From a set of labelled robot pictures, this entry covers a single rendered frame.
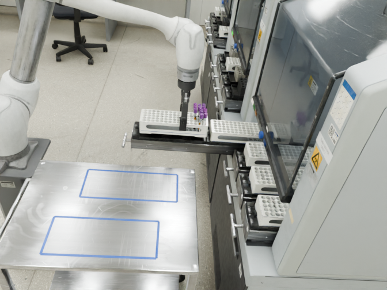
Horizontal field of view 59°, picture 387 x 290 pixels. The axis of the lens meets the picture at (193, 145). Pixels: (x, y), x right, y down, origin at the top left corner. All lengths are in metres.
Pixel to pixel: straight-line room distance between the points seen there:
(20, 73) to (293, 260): 1.27
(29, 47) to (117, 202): 0.72
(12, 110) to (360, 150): 1.23
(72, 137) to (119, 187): 1.64
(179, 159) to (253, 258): 1.54
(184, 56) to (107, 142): 1.60
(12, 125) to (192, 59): 0.75
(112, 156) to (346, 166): 2.03
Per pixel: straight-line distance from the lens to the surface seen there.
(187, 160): 2.64
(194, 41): 1.29
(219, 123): 1.56
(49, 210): 1.24
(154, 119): 1.48
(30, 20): 1.50
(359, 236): 1.14
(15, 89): 1.62
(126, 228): 1.16
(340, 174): 0.91
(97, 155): 2.68
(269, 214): 1.21
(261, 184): 1.30
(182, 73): 1.35
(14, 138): 1.54
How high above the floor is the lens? 1.74
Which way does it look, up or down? 38 degrees down
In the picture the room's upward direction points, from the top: 8 degrees clockwise
